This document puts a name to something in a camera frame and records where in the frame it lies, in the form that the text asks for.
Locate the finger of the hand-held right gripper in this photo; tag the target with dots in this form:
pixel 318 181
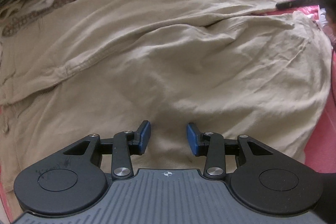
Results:
pixel 302 1

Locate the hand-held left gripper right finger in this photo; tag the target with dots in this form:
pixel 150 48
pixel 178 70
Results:
pixel 191 138

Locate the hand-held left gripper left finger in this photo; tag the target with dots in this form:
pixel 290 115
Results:
pixel 145 137

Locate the beige pants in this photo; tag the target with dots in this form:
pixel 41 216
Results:
pixel 170 56

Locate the pink floral blanket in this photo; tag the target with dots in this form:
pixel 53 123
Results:
pixel 324 134

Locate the beige knitted folded garment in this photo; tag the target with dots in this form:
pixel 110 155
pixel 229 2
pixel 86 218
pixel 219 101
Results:
pixel 39 6

